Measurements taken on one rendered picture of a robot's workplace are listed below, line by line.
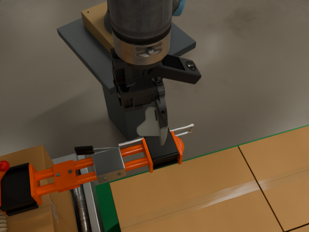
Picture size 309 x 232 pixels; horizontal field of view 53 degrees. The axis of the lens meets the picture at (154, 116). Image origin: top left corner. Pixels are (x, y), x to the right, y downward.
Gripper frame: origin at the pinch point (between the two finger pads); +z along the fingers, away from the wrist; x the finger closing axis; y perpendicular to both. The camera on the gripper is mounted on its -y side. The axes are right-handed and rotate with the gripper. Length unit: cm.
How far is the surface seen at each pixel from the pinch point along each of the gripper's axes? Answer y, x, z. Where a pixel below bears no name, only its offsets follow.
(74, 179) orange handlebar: 20.5, 3.3, 12.5
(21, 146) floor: 65, -85, 122
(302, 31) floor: -175, -129, 122
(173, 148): -3.9, 2.9, 11.4
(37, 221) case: 33.5, 4.8, 26.9
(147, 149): 2.2, 1.4, 11.4
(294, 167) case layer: -64, -1, 67
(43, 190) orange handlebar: 27.8, 3.6, 13.1
